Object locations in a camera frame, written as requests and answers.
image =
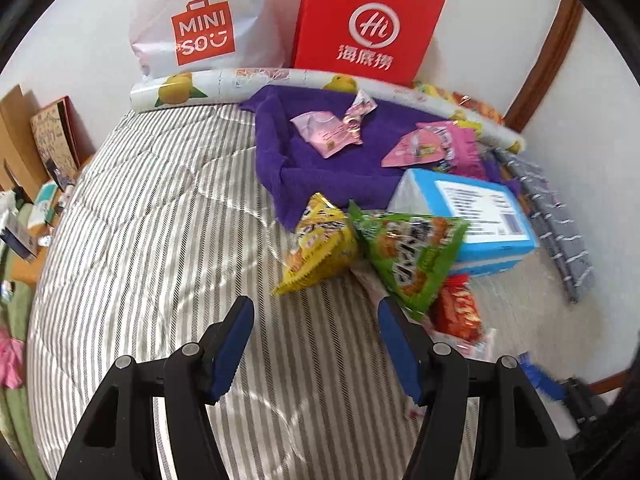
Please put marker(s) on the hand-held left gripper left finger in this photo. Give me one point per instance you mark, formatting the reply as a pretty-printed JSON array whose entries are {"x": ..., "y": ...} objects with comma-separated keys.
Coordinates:
[{"x": 230, "y": 350}]

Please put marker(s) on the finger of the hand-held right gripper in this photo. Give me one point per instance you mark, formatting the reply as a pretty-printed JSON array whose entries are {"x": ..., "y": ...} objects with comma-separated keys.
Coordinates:
[{"x": 542, "y": 380}]

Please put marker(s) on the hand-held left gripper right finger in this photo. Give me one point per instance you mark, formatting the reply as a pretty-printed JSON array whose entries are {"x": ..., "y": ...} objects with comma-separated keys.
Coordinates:
[{"x": 400, "y": 355}]

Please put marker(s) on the red snack packet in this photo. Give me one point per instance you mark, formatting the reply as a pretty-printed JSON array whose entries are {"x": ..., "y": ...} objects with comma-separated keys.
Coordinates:
[{"x": 455, "y": 310}]

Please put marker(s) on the pale pink packet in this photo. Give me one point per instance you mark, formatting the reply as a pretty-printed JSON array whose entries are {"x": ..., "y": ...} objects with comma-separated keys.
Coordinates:
[{"x": 372, "y": 285}]

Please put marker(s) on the green snack packet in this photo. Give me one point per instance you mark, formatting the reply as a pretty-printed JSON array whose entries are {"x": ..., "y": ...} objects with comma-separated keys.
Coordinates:
[{"x": 410, "y": 260}]

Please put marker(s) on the yellow snack packet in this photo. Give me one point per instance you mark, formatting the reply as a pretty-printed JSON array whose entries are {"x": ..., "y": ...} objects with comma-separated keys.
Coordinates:
[{"x": 315, "y": 245}]

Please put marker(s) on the purple towel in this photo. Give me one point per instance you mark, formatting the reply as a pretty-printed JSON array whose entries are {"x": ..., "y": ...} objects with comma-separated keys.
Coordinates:
[{"x": 300, "y": 170}]

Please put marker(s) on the magenta snack packet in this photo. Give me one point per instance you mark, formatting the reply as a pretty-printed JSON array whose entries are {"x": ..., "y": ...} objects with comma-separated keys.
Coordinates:
[{"x": 467, "y": 152}]

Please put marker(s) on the light pink snack packet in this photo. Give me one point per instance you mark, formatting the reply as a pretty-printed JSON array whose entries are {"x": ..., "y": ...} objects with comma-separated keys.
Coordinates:
[{"x": 325, "y": 132}]

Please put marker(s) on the small pink snack packet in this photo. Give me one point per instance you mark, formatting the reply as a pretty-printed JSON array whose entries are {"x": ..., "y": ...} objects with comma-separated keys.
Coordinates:
[{"x": 361, "y": 106}]

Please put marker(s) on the wooden baseboard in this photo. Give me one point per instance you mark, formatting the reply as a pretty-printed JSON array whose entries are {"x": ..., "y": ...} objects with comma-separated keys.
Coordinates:
[{"x": 607, "y": 384}]

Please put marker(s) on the striped mattress pad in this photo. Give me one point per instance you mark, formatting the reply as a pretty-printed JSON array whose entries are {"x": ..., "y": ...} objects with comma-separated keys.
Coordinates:
[{"x": 150, "y": 235}]

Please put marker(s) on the grey checked folded cloth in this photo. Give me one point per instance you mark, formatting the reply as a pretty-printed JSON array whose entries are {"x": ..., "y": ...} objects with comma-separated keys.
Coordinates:
[{"x": 555, "y": 220}]

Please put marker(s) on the blue tissue box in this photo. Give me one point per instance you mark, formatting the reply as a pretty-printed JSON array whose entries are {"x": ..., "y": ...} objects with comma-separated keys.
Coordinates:
[{"x": 480, "y": 210}]

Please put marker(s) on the wooden nightstand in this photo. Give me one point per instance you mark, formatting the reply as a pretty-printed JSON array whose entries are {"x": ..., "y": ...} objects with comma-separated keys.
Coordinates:
[{"x": 25, "y": 271}]

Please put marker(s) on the pink cloth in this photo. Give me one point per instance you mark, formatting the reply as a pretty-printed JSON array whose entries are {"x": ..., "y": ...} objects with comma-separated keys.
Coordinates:
[{"x": 10, "y": 360}]

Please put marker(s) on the green blanket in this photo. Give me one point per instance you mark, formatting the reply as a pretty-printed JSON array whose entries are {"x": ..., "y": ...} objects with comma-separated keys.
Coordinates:
[{"x": 17, "y": 420}]

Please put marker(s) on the dark blue box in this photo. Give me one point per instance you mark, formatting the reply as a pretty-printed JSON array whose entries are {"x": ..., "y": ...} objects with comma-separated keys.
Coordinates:
[{"x": 20, "y": 241}]

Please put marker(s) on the teal white tube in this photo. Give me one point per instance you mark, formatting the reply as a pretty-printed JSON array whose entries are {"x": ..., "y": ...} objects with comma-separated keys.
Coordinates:
[{"x": 45, "y": 200}]

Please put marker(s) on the orange chips packet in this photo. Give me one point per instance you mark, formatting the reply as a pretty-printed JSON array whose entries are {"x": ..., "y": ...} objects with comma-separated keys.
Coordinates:
[{"x": 480, "y": 107}]

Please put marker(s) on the fruit print paper roll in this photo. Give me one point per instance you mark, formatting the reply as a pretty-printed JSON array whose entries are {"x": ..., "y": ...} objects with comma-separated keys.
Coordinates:
[{"x": 225, "y": 82}]

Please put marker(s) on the yellow chips packet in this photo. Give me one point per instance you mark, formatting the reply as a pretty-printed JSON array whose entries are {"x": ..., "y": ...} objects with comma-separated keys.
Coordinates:
[{"x": 430, "y": 89}]

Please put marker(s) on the brown printed book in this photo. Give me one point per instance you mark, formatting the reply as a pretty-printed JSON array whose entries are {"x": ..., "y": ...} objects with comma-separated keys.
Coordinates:
[{"x": 50, "y": 135}]

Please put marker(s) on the white plastic shopping bag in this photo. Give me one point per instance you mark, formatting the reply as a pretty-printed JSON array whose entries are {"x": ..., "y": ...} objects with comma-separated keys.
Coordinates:
[{"x": 150, "y": 35}]

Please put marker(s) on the red paper bag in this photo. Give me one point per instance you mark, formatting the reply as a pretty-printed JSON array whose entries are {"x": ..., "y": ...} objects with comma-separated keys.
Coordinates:
[{"x": 330, "y": 20}]

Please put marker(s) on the wooden door frame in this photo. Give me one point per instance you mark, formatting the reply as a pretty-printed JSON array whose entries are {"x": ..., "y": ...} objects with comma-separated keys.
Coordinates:
[{"x": 545, "y": 60}]

